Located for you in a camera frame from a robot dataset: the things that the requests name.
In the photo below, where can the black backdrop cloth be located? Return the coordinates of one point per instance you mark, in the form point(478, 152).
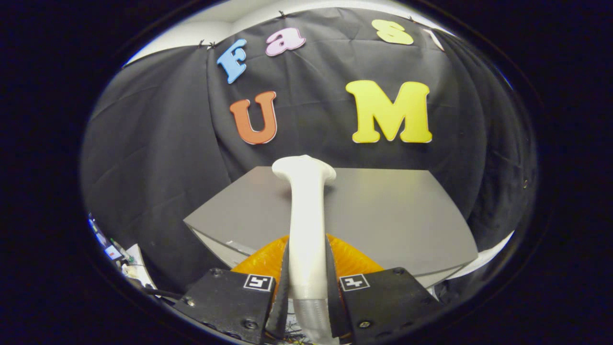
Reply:
point(158, 143)

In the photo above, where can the white garment steamer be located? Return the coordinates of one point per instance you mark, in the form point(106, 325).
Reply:
point(306, 230)

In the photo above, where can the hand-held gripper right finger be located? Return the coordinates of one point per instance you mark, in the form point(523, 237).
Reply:
point(334, 306)

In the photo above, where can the grey drawer cabinet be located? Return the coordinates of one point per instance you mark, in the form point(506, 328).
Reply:
point(392, 215)

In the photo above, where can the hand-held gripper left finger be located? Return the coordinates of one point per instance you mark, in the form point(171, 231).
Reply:
point(282, 306)

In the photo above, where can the blue and white equipment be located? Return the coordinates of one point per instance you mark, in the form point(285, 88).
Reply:
point(115, 251)

